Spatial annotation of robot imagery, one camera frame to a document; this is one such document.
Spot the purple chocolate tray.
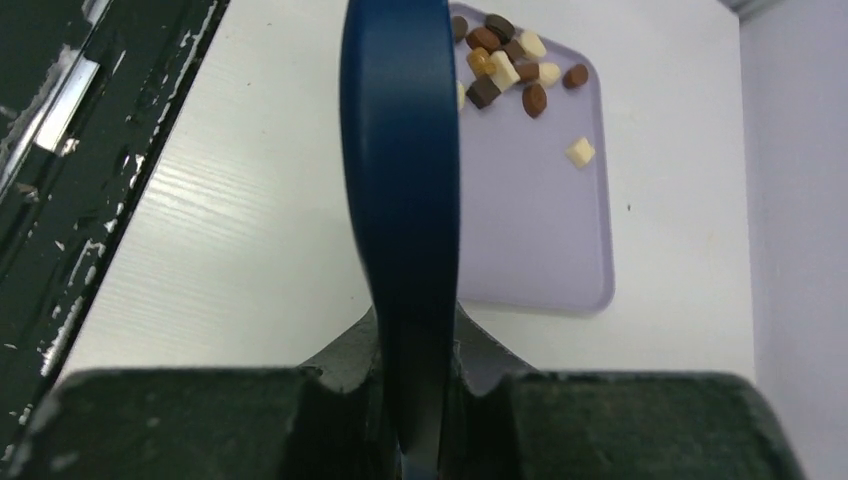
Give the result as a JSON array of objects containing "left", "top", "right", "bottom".
[{"left": 450, "top": 0, "right": 616, "bottom": 316}]

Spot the blue tin lid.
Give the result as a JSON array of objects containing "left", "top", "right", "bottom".
[{"left": 339, "top": 1, "right": 460, "bottom": 479}]

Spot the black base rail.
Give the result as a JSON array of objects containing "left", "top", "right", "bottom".
[{"left": 1, "top": 1, "right": 228, "bottom": 459}]

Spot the brown leaf chocolate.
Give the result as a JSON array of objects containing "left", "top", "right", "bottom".
[{"left": 522, "top": 84, "right": 548, "bottom": 119}]

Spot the brown oval chocolate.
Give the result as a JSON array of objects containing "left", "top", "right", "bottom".
[{"left": 562, "top": 63, "right": 590, "bottom": 90}]

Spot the dark round disc chocolate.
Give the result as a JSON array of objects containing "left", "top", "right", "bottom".
[{"left": 484, "top": 13, "right": 516, "bottom": 45}]

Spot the white teardrop chocolate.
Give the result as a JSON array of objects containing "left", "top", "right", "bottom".
[{"left": 516, "top": 30, "right": 547, "bottom": 60}]

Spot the caramel barrel chocolate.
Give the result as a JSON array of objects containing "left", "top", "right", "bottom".
[{"left": 466, "top": 47, "right": 497, "bottom": 79}]

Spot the white rectangular chocolate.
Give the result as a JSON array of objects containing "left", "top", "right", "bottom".
[{"left": 489, "top": 50, "right": 520, "bottom": 92}]

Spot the white square ridged chocolate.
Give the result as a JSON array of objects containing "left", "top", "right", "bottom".
[{"left": 565, "top": 136, "right": 596, "bottom": 169}]

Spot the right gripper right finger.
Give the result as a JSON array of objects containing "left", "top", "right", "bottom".
[{"left": 443, "top": 309, "right": 805, "bottom": 479}]

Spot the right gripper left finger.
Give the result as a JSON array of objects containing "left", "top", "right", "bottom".
[{"left": 6, "top": 307, "right": 392, "bottom": 480}]

